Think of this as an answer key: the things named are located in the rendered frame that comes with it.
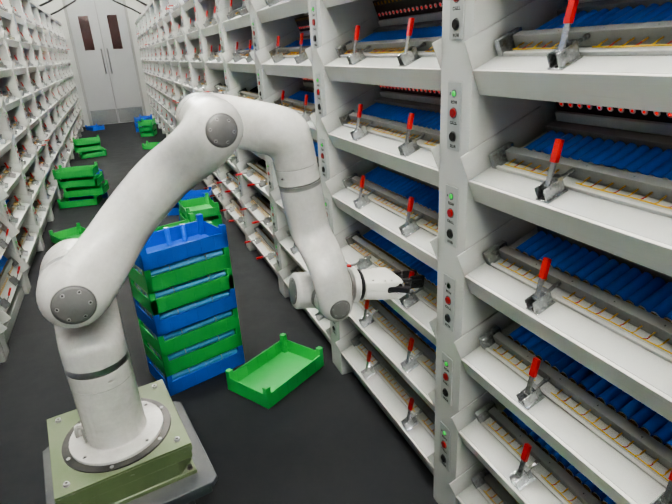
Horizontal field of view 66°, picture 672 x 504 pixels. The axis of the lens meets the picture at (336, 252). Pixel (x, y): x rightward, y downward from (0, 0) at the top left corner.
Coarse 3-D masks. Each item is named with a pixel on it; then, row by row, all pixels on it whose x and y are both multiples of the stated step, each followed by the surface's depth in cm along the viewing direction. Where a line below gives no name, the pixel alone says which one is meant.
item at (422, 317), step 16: (352, 240) 169; (352, 256) 163; (368, 256) 159; (416, 288) 136; (400, 304) 133; (416, 304) 130; (432, 304) 128; (416, 320) 125; (432, 320) 116; (432, 336) 120
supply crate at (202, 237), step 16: (192, 224) 191; (208, 224) 189; (224, 224) 178; (160, 240) 185; (176, 240) 188; (192, 240) 188; (208, 240) 175; (224, 240) 179; (144, 256) 163; (160, 256) 166; (176, 256) 169; (192, 256) 173
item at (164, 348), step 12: (216, 324) 186; (228, 324) 189; (144, 336) 187; (156, 336) 174; (180, 336) 178; (192, 336) 181; (204, 336) 184; (156, 348) 178; (168, 348) 176; (180, 348) 179
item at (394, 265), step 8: (360, 240) 164; (368, 248) 158; (376, 248) 156; (376, 256) 154; (384, 256) 150; (392, 264) 145; (400, 264) 144; (424, 280) 133; (424, 288) 132; (432, 288) 129; (432, 296) 130
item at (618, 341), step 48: (480, 240) 101; (528, 240) 100; (576, 240) 93; (480, 288) 98; (528, 288) 92; (576, 288) 84; (624, 288) 80; (576, 336) 79; (624, 336) 75; (624, 384) 72
